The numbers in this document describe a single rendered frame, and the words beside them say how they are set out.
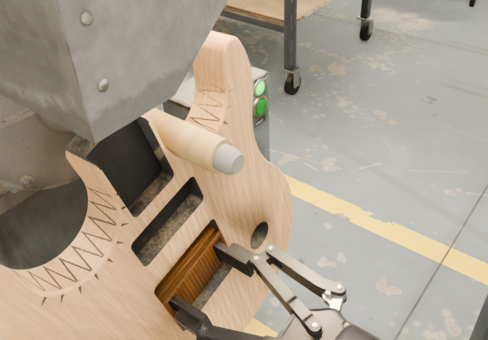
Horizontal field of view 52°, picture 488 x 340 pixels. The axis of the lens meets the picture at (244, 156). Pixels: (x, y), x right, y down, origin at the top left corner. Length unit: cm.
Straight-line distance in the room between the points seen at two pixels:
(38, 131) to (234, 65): 22
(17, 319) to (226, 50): 28
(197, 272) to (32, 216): 35
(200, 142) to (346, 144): 217
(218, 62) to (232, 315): 34
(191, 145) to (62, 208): 45
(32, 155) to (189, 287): 22
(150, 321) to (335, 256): 153
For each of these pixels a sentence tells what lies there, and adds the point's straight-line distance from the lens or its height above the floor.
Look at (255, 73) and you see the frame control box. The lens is 84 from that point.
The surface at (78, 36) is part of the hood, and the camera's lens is 22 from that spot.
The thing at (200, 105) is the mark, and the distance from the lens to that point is 52.
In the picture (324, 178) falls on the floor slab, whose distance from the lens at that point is 237.
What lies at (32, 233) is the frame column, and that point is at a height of 97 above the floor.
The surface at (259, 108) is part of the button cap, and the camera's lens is 84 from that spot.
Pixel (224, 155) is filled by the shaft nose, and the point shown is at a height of 126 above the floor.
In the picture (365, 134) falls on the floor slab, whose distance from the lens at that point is 267.
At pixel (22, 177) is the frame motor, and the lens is 60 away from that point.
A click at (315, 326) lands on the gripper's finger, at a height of 110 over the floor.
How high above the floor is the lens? 152
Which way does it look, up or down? 37 degrees down
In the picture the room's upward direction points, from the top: 3 degrees counter-clockwise
